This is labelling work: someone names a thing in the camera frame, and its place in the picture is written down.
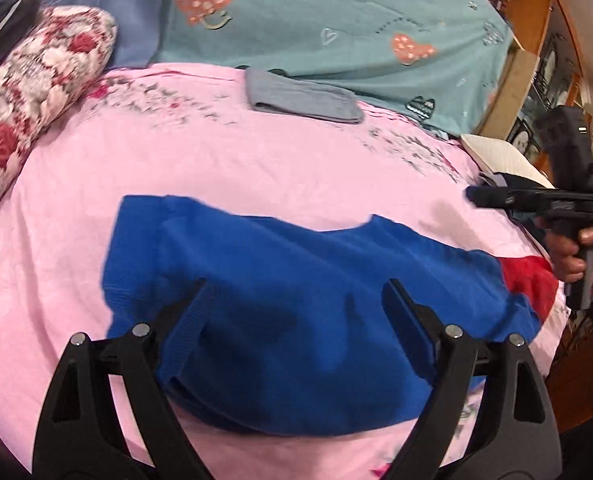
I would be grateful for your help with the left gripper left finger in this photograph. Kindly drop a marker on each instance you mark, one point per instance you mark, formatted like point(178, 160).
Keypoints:
point(79, 435)

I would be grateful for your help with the blue and red pants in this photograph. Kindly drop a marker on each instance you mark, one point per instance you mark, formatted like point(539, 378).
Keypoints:
point(285, 330)

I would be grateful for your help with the right hand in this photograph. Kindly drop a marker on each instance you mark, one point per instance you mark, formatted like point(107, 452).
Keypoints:
point(569, 267)

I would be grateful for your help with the dark clothes pile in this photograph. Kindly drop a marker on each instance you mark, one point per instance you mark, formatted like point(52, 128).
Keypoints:
point(502, 180)

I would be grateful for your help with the white pillow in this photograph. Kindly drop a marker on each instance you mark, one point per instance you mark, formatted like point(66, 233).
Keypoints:
point(496, 156)

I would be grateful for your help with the wooden display cabinet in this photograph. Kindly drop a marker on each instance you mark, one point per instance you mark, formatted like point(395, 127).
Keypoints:
point(544, 69)

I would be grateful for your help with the teal heart pattern quilt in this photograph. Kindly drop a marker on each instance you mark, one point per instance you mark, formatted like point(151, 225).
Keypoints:
point(435, 61)

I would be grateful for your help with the pink floral bedsheet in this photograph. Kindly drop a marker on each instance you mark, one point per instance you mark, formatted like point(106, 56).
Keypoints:
point(187, 130)

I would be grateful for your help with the folded grey cloth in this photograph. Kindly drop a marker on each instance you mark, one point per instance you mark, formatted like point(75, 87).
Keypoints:
point(272, 93)

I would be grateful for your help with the red rose floral blanket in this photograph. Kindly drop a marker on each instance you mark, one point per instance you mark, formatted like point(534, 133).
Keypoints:
point(45, 73)

